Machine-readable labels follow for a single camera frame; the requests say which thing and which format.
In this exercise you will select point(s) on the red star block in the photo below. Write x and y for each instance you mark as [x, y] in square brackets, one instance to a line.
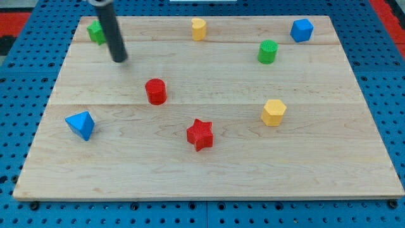
[200, 134]

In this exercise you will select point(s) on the wooden board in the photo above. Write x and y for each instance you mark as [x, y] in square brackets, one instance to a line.
[326, 148]

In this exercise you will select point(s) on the blue triangle block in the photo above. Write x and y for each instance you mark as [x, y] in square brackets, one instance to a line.
[81, 124]

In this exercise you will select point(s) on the green star block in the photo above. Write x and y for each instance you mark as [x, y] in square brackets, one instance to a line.
[95, 33]

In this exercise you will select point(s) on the blue cube block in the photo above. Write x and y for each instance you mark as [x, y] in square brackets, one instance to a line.
[301, 30]

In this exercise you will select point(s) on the red cylinder block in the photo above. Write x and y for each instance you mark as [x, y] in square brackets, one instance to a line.
[156, 91]

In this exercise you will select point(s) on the yellow heart block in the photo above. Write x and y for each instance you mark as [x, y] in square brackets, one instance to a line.
[199, 29]

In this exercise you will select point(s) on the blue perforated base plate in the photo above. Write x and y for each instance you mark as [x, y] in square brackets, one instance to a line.
[30, 70]

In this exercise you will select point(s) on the green cylinder block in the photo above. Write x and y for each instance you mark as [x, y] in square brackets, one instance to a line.
[267, 51]

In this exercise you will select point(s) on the yellow hexagon block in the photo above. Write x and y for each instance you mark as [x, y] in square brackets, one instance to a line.
[273, 112]

